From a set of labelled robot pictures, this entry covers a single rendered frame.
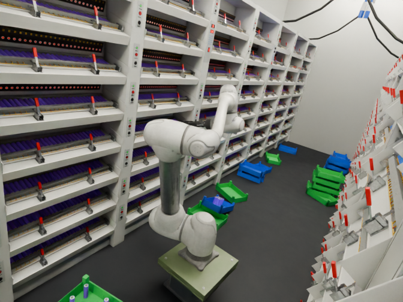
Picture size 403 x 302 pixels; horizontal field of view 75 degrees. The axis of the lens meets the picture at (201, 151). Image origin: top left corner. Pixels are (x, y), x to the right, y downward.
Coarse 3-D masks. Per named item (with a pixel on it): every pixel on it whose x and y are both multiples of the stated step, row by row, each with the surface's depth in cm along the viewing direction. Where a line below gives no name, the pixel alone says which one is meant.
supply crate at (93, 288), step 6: (84, 276) 110; (84, 282) 110; (90, 282) 111; (78, 288) 109; (90, 288) 112; (96, 288) 110; (72, 294) 107; (78, 294) 111; (90, 294) 112; (96, 294) 112; (102, 294) 110; (108, 294) 108; (60, 300) 101; (66, 300) 105; (78, 300) 108; (84, 300) 109; (90, 300) 109; (96, 300) 110; (102, 300) 110; (114, 300) 107; (120, 300) 106
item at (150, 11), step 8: (104, 0) 138; (104, 8) 139; (224, 8) 229; (232, 8) 239; (160, 16) 172; (168, 16) 178; (184, 24) 194; (40, 32) 118; (48, 32) 121; (216, 32) 232; (88, 40) 138; (96, 40) 141; (144, 48) 170; (176, 88) 212; (80, 128) 152
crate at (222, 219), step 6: (198, 204) 243; (192, 210) 236; (198, 210) 242; (204, 210) 244; (210, 210) 241; (216, 216) 238; (222, 216) 235; (216, 222) 217; (222, 222) 225; (216, 228) 217
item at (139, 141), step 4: (148, 116) 192; (152, 116) 196; (156, 116) 199; (160, 116) 204; (176, 116) 217; (180, 116) 215; (180, 120) 216; (184, 120) 214; (136, 140) 167; (140, 140) 169; (144, 140) 171; (136, 144) 167; (140, 144) 170; (144, 144) 173
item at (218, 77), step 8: (216, 64) 244; (224, 64) 256; (208, 72) 219; (216, 72) 236; (224, 72) 250; (232, 72) 257; (208, 80) 210; (216, 80) 220; (224, 80) 231; (232, 80) 243
